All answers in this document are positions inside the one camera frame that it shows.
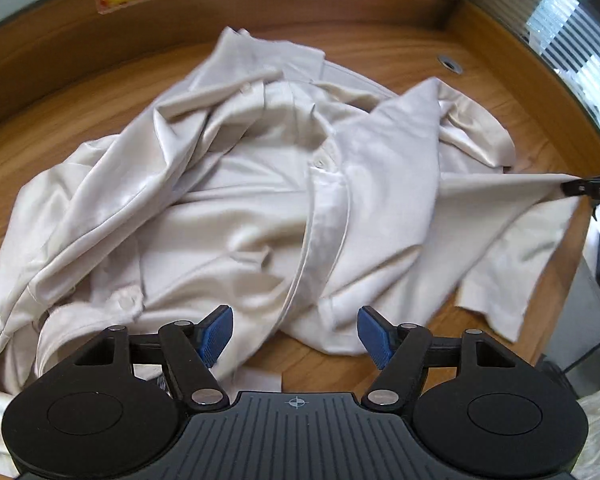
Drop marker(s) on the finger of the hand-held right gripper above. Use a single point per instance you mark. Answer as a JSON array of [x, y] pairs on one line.
[[592, 187]]

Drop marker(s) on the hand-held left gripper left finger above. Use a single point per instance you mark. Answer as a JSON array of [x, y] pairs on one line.
[[217, 335]]

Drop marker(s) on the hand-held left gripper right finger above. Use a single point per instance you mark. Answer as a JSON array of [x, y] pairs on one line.
[[375, 340]]

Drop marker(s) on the cream satin shirt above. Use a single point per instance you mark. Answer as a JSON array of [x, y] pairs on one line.
[[240, 185]]

